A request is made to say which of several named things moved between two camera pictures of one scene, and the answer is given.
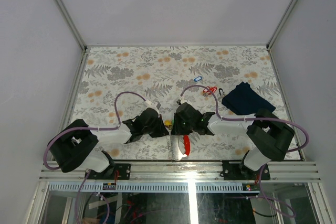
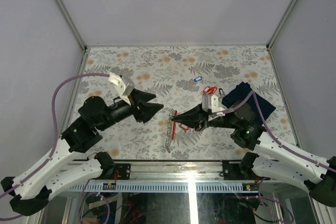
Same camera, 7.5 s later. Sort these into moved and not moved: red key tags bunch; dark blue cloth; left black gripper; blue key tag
Moved: left black gripper
Not moved: dark blue cloth; red key tags bunch; blue key tag
